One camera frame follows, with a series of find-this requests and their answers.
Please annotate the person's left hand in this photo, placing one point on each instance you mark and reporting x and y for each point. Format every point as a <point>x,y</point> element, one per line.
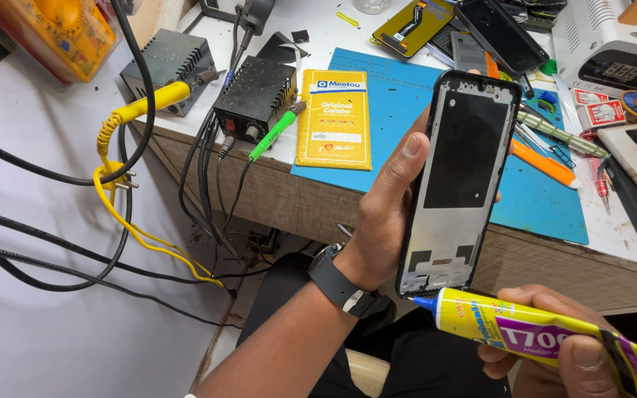
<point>376,221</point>

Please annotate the person's right hand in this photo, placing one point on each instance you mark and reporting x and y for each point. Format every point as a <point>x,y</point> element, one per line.
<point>550,307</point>

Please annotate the yellow glue tube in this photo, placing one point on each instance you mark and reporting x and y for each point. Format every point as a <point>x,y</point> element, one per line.
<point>528,331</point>

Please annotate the black phone frame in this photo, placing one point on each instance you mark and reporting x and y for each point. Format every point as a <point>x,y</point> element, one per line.
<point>465,149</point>

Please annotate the black wristwatch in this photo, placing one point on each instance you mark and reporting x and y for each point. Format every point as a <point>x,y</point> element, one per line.
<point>340,287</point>

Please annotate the yellow padded packet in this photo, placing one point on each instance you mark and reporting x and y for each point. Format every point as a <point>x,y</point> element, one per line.
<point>335,119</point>

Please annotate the blue repair mat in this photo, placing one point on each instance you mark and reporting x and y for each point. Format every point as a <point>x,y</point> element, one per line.
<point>396,110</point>

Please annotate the person's black trousers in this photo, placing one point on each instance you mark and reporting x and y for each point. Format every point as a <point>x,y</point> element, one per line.
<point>434,359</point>

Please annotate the red screwdriver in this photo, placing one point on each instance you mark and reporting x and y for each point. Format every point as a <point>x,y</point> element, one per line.
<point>598,171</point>

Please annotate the orange pry tool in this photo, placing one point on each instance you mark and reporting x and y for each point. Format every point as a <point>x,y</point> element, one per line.
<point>542,163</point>

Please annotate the beige stool seat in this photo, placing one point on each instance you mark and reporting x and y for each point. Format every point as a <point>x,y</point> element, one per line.
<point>368,373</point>

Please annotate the metal tweezers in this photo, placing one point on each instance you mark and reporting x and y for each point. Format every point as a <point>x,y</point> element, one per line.
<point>545,146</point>

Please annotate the green white striped tool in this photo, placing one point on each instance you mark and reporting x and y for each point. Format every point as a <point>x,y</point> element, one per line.
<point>564,135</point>

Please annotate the black power supply box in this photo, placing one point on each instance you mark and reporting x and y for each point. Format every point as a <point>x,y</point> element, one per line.
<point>255,94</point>

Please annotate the grey phone battery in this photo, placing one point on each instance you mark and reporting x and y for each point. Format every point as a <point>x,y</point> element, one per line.
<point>466,52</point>

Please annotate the phone display with yellow back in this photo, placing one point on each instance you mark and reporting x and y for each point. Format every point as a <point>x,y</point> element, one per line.
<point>412,27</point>

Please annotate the black sheet piece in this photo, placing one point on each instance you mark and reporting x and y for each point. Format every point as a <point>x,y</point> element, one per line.
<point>277,50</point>

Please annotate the small black square piece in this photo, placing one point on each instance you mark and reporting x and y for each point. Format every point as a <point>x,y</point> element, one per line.
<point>299,36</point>

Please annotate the large red white box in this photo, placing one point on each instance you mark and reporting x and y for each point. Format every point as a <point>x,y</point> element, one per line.
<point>603,113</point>

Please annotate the small red white box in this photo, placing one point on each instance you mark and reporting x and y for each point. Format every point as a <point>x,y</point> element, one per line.
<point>590,97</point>

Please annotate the clear glass jar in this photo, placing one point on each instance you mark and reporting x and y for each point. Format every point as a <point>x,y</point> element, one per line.
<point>372,5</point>

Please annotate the black phone back cover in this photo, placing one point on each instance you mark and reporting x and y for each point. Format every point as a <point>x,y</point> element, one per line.
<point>504,33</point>

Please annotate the white bench machine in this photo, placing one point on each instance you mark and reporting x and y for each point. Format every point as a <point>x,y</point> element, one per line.
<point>611,50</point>

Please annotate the grey power supply box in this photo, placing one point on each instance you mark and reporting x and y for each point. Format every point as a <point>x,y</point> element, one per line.
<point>163,61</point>

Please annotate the yellow multimeter in plastic case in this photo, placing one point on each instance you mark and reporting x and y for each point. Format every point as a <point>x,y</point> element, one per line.
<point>58,33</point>

